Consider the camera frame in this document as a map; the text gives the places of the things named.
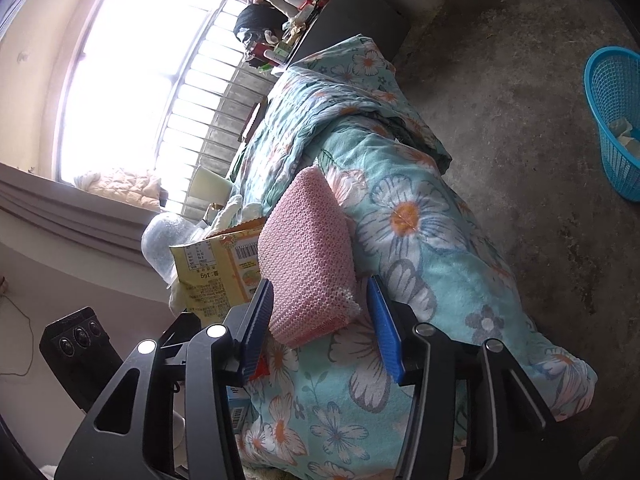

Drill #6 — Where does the white cloth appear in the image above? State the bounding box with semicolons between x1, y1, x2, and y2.
212;194;263;233

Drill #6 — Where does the pink foam net sleeve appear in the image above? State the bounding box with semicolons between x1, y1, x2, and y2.
257;166;362;348

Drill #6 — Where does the small barcode carton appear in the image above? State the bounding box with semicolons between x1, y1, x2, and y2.
227;385;252;433

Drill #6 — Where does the beige quilted cloth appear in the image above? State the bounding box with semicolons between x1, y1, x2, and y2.
74;167;163;213

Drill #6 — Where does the yellow snack packet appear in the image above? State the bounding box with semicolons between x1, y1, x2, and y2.
169;217;273;326

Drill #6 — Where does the clear plastic bag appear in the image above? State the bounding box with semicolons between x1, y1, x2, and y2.
141;212;211;286

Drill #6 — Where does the white crumpled paper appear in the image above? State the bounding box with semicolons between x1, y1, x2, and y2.
607;117;640;153

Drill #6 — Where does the blue plastic basket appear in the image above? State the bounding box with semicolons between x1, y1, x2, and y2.
584;46;640;203

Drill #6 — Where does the white foam block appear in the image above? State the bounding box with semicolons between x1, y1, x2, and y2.
192;165;233;206

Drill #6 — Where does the dark cabinet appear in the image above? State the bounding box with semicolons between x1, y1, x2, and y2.
287;0;411;68

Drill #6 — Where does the floral teal blanket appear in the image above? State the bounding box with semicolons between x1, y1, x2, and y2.
227;35;598;480

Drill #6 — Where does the metal window grille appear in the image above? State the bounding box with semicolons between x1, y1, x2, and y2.
155;0;281;216

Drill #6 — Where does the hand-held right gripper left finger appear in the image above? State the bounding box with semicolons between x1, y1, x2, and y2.
54;279;275;480

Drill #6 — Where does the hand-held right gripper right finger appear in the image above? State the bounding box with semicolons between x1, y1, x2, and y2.
366;275;583;480

